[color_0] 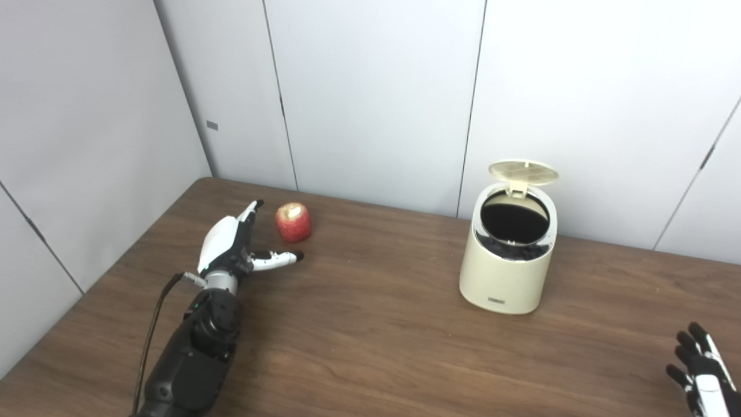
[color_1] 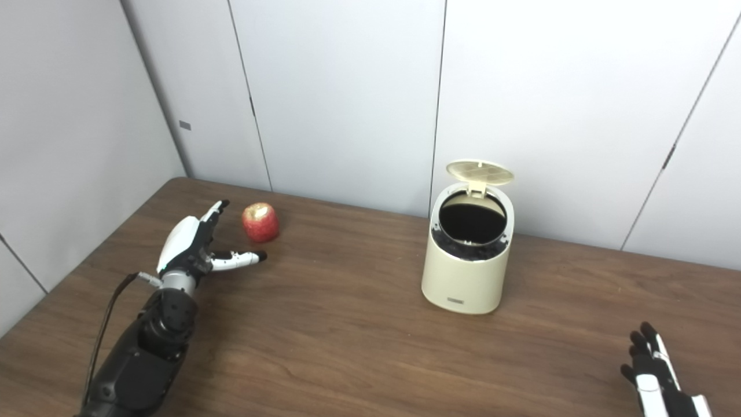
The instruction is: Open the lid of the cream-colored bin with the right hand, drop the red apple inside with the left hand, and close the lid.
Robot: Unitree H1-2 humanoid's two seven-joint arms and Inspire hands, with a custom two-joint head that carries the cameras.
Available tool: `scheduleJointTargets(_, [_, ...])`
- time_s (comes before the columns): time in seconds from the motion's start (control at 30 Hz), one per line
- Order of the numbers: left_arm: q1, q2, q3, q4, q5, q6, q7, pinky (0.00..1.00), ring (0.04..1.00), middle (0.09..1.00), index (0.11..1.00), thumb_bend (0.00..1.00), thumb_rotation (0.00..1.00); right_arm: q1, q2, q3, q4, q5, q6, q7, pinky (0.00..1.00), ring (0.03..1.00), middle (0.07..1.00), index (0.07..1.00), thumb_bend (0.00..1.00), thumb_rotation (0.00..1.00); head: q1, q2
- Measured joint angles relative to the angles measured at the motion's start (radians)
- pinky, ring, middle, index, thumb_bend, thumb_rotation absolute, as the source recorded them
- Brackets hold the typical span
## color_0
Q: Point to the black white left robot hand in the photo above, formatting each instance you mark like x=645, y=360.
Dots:
x=223, y=240

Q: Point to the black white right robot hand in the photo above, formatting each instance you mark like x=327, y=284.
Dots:
x=709, y=385

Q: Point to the red apple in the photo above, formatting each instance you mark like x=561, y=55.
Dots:
x=294, y=225

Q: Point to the cream-colored bin body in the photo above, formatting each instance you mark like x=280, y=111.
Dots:
x=503, y=281

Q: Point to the cream round bin lid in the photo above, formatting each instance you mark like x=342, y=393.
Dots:
x=524, y=172

